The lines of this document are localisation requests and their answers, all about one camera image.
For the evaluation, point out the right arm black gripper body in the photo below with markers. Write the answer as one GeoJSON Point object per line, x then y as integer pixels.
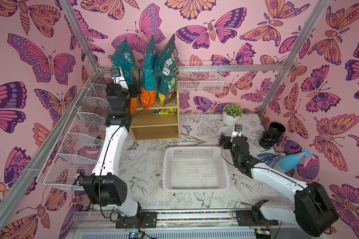
{"type": "Point", "coordinates": [227, 139]}

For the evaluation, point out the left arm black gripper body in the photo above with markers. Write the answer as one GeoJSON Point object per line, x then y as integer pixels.
{"type": "Point", "coordinates": [134, 92]}

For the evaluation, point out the teal orange fertilizer bag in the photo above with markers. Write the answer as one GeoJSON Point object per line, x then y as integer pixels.
{"type": "Point", "coordinates": [123, 57]}
{"type": "Point", "coordinates": [149, 83]}

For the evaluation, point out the small yellow packet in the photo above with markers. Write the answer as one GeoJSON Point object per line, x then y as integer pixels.
{"type": "Point", "coordinates": [165, 112]}

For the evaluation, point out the dark green soil bag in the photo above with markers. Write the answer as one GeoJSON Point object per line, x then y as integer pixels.
{"type": "Point", "coordinates": [166, 69]}

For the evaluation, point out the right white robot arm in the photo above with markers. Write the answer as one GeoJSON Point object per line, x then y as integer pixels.
{"type": "Point", "coordinates": [311, 208]}

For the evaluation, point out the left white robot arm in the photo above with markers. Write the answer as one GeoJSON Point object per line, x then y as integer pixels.
{"type": "Point", "coordinates": [103, 186]}

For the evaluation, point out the wooden three-tier shelf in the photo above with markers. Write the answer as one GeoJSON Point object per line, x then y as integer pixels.
{"type": "Point", "coordinates": [146, 125]}

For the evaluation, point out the potted green succulent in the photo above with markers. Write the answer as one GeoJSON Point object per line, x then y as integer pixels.
{"type": "Point", "coordinates": [231, 114]}

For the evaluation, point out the stacked black plant pots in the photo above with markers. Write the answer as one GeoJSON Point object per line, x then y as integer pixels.
{"type": "Point", "coordinates": [272, 135]}

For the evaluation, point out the white plastic basket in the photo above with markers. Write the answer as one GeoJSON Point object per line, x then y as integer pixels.
{"type": "Point", "coordinates": [194, 169]}

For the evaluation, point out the blue gardening glove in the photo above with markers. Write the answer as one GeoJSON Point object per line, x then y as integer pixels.
{"type": "Point", "coordinates": [270, 159]}

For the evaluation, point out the teal spray bottle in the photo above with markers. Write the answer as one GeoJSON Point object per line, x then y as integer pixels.
{"type": "Point", "coordinates": [290, 161]}

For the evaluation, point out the black item in rack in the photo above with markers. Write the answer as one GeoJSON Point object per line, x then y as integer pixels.
{"type": "Point", "coordinates": [79, 177]}

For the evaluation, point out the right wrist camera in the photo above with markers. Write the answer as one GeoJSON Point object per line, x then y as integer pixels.
{"type": "Point", "coordinates": [237, 131]}

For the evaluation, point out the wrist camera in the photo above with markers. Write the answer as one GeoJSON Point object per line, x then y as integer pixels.
{"type": "Point", "coordinates": [118, 77]}
{"type": "Point", "coordinates": [237, 131]}

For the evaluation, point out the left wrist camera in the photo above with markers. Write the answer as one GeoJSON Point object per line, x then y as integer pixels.
{"type": "Point", "coordinates": [118, 77]}

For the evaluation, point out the white wire wall basket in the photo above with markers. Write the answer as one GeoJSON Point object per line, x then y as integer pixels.
{"type": "Point", "coordinates": [200, 76]}

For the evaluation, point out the white wire basket rack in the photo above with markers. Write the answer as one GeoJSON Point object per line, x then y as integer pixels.
{"type": "Point", "coordinates": [80, 141]}

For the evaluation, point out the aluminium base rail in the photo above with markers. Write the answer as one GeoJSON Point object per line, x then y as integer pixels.
{"type": "Point", "coordinates": [181, 224]}

